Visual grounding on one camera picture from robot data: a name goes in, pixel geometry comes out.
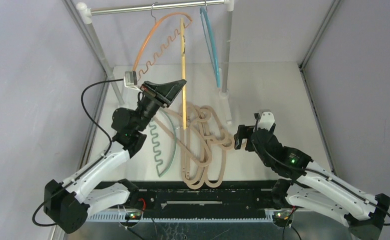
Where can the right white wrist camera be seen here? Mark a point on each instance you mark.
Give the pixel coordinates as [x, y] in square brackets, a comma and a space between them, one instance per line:
[264, 119]

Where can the yellow wire hanger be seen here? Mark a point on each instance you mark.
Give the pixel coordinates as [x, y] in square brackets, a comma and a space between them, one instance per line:
[183, 73]

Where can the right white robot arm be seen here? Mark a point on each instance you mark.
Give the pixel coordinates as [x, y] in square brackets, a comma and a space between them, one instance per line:
[305, 184]

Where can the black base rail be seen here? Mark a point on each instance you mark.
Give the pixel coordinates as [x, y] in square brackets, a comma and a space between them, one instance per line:
[242, 201]

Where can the beige plastic hanger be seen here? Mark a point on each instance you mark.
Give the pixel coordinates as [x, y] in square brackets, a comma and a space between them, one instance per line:
[196, 126]
[226, 140]
[217, 167]

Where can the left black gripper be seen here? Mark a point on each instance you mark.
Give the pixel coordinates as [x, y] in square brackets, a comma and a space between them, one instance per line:
[163, 95]

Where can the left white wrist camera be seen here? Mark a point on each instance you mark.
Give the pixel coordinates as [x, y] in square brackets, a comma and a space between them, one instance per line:
[130, 80]

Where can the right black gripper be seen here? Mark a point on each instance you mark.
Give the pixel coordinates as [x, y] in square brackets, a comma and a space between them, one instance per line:
[243, 135]

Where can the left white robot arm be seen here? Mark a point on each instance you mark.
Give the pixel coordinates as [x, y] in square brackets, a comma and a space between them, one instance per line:
[70, 202]

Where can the blue wire hanger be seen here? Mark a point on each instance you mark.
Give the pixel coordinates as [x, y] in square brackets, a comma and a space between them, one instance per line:
[210, 42]

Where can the orange wire hanger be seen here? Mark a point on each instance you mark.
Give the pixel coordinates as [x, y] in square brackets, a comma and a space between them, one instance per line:
[178, 33]

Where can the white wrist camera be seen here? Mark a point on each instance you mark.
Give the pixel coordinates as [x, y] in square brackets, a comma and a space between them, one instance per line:
[130, 80]
[264, 119]

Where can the white clothes rack frame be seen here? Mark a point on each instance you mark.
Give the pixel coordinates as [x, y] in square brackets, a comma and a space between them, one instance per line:
[86, 15]

